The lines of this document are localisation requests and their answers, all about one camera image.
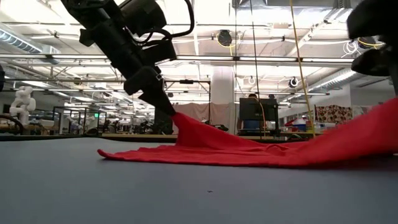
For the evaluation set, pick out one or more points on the brown floral patterned cloth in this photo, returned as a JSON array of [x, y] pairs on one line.
[[334, 113]]

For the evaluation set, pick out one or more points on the silver ventilation duct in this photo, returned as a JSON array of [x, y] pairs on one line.
[[18, 42]]

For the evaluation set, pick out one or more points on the blue storage bin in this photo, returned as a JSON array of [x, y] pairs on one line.
[[301, 127]]

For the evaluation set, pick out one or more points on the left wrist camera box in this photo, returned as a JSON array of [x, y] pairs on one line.
[[158, 51]]

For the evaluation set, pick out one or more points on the red cloth towel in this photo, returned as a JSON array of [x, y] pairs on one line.
[[248, 152]]

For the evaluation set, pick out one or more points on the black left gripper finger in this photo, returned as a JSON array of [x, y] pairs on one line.
[[155, 101], [143, 81]]

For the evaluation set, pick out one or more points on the black background robot arm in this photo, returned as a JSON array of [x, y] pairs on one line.
[[217, 126]]

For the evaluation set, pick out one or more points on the beige cloth backdrop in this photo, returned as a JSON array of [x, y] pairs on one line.
[[214, 113]]

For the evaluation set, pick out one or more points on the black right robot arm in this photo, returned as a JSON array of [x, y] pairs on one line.
[[373, 18]]

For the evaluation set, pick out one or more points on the black upright panel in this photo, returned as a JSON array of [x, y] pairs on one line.
[[163, 124]]

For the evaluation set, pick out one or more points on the long ceiling light strip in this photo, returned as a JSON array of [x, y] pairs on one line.
[[264, 59]]

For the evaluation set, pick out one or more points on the white building column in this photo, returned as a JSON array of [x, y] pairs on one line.
[[222, 84]]

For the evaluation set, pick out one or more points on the white robot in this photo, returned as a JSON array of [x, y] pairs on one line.
[[23, 102]]

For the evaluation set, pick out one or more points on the black gantry frame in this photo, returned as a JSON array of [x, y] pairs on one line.
[[186, 81]]

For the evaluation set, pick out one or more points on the black white ceiling reel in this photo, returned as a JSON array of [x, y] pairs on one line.
[[293, 82]]

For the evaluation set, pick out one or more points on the light wooden bench top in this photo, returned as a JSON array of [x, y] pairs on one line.
[[140, 136]]

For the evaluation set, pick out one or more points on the black monitor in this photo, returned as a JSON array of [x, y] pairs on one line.
[[258, 109]]

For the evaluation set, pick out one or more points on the black framed enclosure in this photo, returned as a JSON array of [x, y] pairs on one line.
[[68, 107]]

